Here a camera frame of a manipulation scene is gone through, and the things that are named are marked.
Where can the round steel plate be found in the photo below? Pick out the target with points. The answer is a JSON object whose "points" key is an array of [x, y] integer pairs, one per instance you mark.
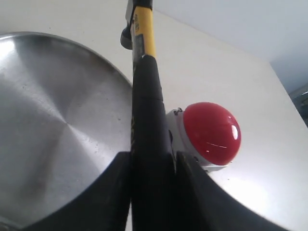
{"points": [[64, 115]]}

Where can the yellow black claw hammer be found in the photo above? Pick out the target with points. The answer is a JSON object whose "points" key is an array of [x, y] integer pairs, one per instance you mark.
{"points": [[151, 154]]}

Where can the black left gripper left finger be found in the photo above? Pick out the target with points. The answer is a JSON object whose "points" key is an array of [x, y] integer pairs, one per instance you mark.
{"points": [[103, 206]]}

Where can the red dome push button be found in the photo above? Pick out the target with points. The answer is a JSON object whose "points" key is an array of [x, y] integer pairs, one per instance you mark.
{"points": [[206, 131]]}

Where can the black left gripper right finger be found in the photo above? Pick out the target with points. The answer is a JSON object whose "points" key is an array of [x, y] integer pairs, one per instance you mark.
{"points": [[256, 193]]}

